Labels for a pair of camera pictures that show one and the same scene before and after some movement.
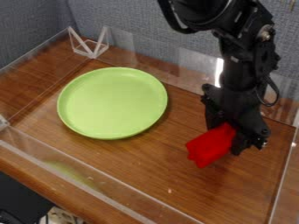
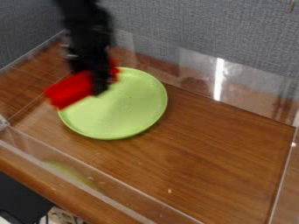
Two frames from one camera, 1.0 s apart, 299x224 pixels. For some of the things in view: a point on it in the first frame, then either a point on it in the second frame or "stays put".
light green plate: x=113 y=103 stays put
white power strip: x=59 y=216 stays put
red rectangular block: x=210 y=146 to x=77 y=87
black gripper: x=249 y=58 to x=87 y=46
